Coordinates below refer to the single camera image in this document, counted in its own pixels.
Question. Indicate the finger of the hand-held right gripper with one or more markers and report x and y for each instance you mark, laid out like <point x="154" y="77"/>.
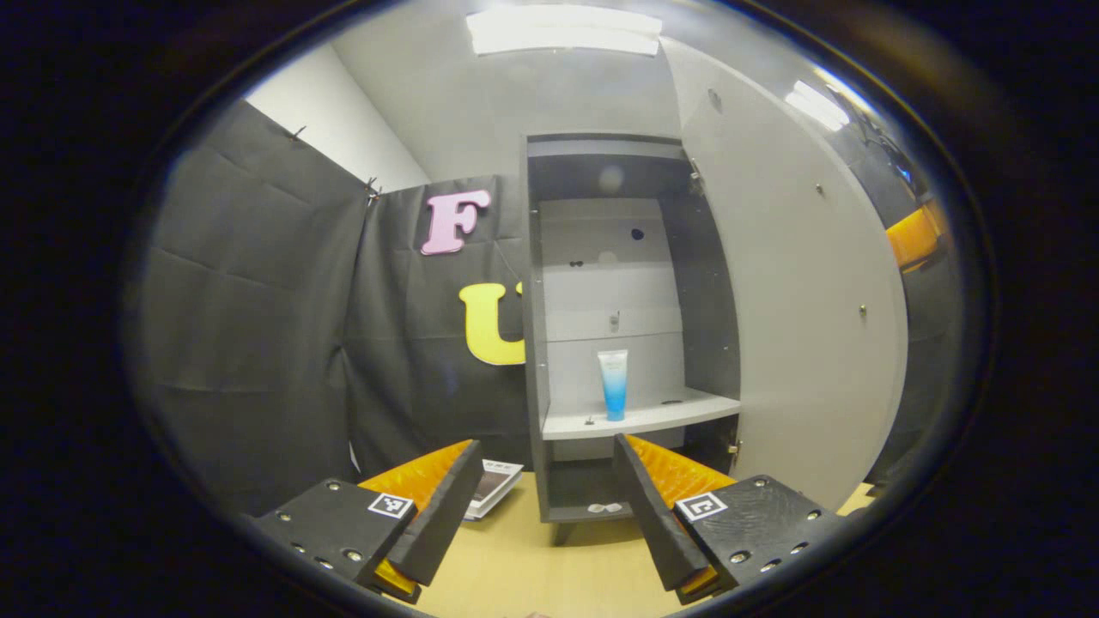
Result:
<point x="917" y="236"/>

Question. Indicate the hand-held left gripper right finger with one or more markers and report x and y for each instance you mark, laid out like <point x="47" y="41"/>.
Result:
<point x="657" y="524"/>

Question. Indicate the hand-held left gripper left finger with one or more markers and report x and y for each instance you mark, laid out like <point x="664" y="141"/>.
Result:
<point x="442" y="506"/>

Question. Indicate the grey cabinet door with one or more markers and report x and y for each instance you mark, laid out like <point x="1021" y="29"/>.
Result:
<point x="798" y="300"/>

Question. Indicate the blue and white bottle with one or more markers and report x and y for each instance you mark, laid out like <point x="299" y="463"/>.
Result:
<point x="613" y="390"/>

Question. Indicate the white cabinet shelf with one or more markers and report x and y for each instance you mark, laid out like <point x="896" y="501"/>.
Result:
<point x="640" y="418"/>

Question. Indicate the metal door hinge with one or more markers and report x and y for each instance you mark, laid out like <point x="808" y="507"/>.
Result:
<point x="695" y="178"/>
<point x="735" y="446"/>

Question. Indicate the grey cabinet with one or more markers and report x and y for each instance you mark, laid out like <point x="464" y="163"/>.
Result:
<point x="534" y="343"/>

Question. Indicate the blue book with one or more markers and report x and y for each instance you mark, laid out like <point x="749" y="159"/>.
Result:
<point x="477" y="515"/>

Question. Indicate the white book with dark photo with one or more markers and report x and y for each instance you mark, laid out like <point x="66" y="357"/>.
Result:
<point x="498" y="482"/>

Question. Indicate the black backdrop cloth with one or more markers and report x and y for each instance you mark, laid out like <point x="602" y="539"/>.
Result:
<point x="258" y="326"/>

